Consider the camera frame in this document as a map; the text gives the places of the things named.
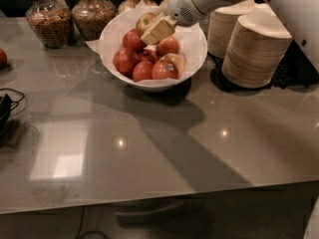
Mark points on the white ceramic bowl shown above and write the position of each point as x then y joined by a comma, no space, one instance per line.
196,50

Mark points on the red apple at left edge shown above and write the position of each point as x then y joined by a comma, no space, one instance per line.
3,60

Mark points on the red apple top left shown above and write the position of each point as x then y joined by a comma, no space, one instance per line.
133,41

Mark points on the black mat under stacks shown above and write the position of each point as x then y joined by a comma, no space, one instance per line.
294,70

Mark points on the glass cereal jar far left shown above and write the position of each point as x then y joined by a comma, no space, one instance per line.
52,22

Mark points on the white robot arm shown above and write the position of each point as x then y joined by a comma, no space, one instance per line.
300,17

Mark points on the red apple front middle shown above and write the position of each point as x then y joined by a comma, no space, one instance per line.
143,71

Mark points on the red apple with sticker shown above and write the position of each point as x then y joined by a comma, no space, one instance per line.
164,69

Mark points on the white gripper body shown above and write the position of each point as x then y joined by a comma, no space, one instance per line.
180,8

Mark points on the black device with cable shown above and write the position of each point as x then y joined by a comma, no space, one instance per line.
12,102

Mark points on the front paper bowl stack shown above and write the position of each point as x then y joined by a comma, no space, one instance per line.
258,43

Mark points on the pale yellow apple right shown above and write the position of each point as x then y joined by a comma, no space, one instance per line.
174,62

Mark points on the white paper bowl liner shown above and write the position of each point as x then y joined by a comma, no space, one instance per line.
189,40

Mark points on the paper bowl stack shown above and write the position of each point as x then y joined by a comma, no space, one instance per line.
258,43
221,25

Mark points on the rear paper bowl stack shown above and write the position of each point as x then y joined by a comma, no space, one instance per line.
221,25

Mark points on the red apple back right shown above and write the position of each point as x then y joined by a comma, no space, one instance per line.
168,45

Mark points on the red apple far left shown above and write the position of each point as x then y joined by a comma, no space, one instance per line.
125,59

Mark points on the small red apple centre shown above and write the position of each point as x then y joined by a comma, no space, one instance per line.
149,55

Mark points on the yellow-green red apple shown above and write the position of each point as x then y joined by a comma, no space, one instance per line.
144,22

